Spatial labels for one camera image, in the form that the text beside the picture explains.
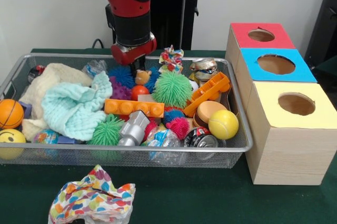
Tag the clear mesh bin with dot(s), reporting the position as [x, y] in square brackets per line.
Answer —
[79, 159]

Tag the cream waffle cloth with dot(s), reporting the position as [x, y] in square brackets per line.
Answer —
[31, 87]

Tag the dark green tablecloth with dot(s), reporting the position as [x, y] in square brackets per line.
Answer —
[329, 68]
[210, 203]

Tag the colourful spotted cloth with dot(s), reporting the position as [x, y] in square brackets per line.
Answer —
[92, 197]

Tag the yellow smiley ball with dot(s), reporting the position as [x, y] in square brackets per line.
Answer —
[11, 137]

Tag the silver plastic toy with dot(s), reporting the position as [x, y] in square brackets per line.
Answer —
[133, 129]

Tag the wooden box with three holes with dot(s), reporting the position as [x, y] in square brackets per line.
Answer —
[289, 155]

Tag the orange basketball toy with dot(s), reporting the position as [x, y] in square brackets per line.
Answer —
[11, 113]

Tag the green spiky rubber ball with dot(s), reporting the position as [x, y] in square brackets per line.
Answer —
[172, 88]

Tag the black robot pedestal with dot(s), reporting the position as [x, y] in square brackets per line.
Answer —
[171, 10]

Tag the toy hamburger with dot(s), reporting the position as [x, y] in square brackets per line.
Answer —
[208, 112]

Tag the brown plush monkey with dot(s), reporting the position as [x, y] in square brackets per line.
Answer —
[142, 77]

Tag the black upright panel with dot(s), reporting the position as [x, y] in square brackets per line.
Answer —
[325, 18]

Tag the mint green waffle cloth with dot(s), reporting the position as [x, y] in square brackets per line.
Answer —
[76, 108]

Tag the orange plastic toy block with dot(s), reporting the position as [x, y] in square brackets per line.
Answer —
[209, 89]

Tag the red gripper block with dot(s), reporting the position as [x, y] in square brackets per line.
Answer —
[126, 55]

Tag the orange studded building brick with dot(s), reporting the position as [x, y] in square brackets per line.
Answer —
[134, 108]

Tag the yellow tennis ball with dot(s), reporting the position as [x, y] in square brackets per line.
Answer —
[223, 124]

